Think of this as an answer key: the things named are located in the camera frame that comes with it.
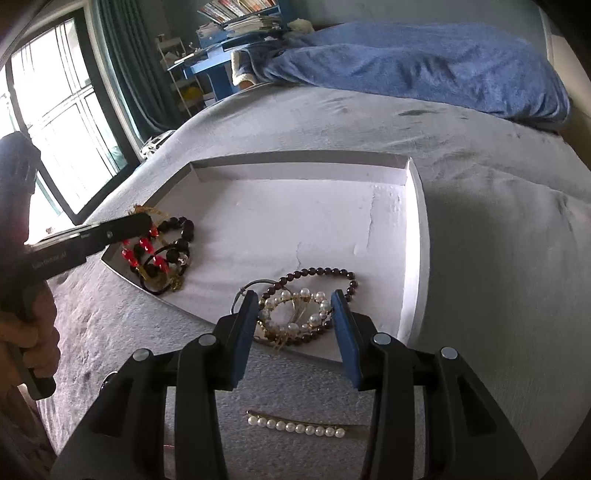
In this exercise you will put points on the teal curtain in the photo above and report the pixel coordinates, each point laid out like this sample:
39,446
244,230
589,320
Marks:
134,69

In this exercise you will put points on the black framed window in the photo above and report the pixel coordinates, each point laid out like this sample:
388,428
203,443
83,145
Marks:
99,97

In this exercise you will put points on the pale plush toy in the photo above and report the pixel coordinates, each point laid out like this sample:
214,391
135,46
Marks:
300,26

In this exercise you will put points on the beige wardrobe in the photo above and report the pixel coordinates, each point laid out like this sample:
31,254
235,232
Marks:
565,55

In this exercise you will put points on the thin metal bangle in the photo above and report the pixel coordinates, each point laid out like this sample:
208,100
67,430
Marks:
244,291

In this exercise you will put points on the blue blanket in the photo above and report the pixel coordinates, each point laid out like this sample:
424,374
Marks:
415,69

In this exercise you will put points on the white helmet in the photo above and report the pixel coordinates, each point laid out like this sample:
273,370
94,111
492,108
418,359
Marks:
154,144

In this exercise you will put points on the blue desk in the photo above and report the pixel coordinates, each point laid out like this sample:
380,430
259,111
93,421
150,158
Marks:
217,69

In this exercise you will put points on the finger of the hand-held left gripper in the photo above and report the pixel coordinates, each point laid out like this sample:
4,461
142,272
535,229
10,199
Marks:
124,230

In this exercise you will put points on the row of books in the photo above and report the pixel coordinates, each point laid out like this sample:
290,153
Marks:
235,8

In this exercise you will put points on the shallow grey cardboard box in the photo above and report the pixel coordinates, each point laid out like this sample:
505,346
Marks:
286,217

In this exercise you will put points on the person's left forearm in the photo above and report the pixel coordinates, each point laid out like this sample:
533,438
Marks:
18,429

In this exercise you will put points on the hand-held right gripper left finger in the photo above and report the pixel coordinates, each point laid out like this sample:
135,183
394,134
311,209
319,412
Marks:
244,337

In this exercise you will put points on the pearl hair clip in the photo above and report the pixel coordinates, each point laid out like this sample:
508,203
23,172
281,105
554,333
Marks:
295,427

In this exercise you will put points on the stack of papers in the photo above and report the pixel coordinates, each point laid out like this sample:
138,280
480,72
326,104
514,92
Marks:
244,25

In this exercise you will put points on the person's left hand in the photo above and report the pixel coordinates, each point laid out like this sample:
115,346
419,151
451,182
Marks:
48,332

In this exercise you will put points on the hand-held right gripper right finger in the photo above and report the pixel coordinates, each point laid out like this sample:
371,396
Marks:
344,341

